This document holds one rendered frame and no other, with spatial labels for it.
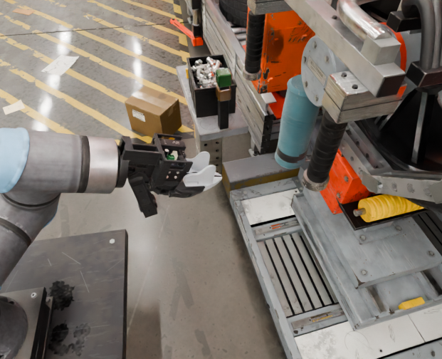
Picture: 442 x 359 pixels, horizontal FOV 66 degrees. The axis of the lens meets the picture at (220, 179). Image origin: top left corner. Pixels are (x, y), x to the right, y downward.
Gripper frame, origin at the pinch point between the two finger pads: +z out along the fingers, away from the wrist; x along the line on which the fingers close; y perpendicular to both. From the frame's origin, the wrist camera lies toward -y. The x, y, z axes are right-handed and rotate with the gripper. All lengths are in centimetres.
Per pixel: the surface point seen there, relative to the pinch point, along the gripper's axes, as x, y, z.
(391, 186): -11.6, 11.8, 33.4
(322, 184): -13.4, 13.1, 9.9
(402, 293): -22, -25, 73
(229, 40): 105, -8, 53
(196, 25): 165, -26, 63
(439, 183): -19.4, 20.6, 28.2
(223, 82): 37.8, 2.4, 16.6
